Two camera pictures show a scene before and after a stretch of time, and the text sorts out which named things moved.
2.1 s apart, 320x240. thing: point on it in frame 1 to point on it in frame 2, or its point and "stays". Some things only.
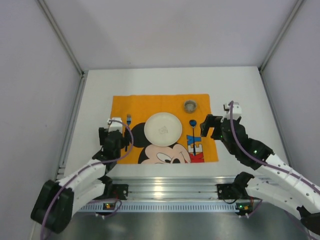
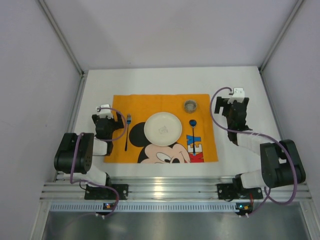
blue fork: (128, 119) stays
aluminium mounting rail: (172, 188) stays
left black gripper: (124, 139) to (106, 120)
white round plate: (163, 129) stays
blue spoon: (193, 123) stays
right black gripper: (215, 128) to (232, 104)
